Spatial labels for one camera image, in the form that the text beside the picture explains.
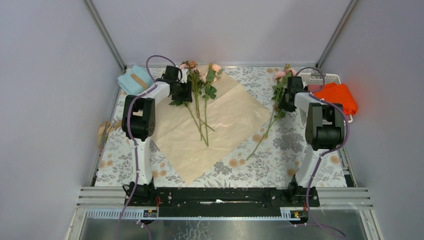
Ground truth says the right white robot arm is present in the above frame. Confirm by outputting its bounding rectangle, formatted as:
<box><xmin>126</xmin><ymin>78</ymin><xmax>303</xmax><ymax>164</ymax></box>
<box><xmin>279</xmin><ymin>76</ymin><xmax>346</xmax><ymax>206</ymax></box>

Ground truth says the orange folded cloth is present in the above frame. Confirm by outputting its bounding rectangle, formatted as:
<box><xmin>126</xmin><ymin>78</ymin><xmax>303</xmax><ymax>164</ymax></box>
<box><xmin>319</xmin><ymin>82</ymin><xmax>358</xmax><ymax>116</ymax></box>

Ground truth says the tan ribbon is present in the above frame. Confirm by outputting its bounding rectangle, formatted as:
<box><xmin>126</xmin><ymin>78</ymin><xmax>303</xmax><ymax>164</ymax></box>
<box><xmin>96</xmin><ymin>73</ymin><xmax>152</xmax><ymax>148</ymax></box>

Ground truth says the white plastic basket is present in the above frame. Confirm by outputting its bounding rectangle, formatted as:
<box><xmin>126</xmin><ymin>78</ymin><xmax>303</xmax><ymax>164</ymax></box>
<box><xmin>299</xmin><ymin>72</ymin><xmax>354</xmax><ymax>128</ymax></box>

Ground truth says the light blue folded towel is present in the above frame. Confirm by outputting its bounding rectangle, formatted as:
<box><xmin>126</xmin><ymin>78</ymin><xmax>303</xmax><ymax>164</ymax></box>
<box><xmin>117</xmin><ymin>65</ymin><xmax>157</xmax><ymax>95</ymax></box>

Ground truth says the pink fake flower bunch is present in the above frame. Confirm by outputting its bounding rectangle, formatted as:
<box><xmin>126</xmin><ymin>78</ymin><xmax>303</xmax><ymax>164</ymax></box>
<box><xmin>246</xmin><ymin>64</ymin><xmax>296</xmax><ymax>161</ymax></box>

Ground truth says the tan wrapping paper sheet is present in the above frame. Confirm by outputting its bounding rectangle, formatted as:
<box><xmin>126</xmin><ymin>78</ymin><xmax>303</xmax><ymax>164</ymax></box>
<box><xmin>151</xmin><ymin>67</ymin><xmax>273</xmax><ymax>187</ymax></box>

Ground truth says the pink flower stem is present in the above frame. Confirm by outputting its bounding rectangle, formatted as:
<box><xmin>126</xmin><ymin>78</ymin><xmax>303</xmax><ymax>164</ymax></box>
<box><xmin>201</xmin><ymin>63</ymin><xmax>223</xmax><ymax>147</ymax></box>
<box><xmin>169</xmin><ymin>60</ymin><xmax>209</xmax><ymax>144</ymax></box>

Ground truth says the floral patterned table mat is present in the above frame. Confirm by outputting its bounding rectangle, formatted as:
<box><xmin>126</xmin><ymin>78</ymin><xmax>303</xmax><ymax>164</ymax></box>
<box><xmin>94</xmin><ymin>67</ymin><xmax>348</xmax><ymax>188</ymax></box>

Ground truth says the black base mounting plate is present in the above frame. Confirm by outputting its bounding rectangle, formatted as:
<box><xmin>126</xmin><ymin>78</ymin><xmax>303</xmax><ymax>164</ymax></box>
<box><xmin>124</xmin><ymin>187</ymin><xmax>321</xmax><ymax>218</ymax></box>

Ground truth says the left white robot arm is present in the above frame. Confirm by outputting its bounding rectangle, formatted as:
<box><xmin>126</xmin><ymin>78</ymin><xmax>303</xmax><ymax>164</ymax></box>
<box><xmin>121</xmin><ymin>65</ymin><xmax>192</xmax><ymax>206</ymax></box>

